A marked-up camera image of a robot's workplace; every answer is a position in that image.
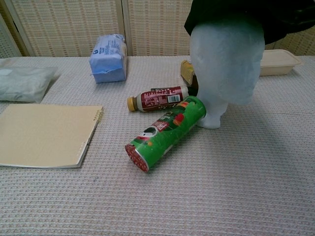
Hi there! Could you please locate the grey plastic bag package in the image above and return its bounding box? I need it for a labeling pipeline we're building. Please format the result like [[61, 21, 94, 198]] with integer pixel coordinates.
[[0, 66, 59, 103]]

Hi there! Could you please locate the woven folding screen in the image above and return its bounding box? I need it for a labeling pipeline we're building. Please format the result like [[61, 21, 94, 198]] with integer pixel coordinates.
[[0, 0, 315, 59]]

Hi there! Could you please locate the beige lidded food container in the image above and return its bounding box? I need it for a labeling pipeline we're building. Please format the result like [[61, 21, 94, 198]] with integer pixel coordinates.
[[259, 49, 304, 77]]

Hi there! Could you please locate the beige spiral notebook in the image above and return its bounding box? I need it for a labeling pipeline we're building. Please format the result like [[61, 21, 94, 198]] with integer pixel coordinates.
[[0, 103, 104, 169]]

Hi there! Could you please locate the white foam mannequin head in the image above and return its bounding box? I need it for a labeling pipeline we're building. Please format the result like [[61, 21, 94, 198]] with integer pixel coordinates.
[[189, 15, 265, 129]]

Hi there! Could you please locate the white waffle tablecloth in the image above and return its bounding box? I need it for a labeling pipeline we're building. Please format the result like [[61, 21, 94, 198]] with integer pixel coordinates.
[[0, 55, 315, 236]]

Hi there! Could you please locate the blue tissue pack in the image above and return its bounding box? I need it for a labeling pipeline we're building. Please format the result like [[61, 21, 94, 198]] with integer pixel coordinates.
[[89, 33, 128, 84]]

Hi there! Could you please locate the red label drink bottle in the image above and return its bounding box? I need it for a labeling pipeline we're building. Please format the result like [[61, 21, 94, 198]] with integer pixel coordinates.
[[126, 85, 189, 113]]

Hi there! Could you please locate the green Pringles can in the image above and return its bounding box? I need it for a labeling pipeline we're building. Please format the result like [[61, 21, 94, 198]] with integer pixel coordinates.
[[125, 95, 207, 173]]

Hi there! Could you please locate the yellow brown box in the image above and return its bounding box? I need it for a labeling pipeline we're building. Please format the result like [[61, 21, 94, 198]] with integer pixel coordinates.
[[180, 59, 199, 89]]

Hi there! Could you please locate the black cap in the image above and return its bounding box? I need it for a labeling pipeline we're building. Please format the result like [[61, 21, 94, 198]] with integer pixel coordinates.
[[184, 0, 315, 45]]

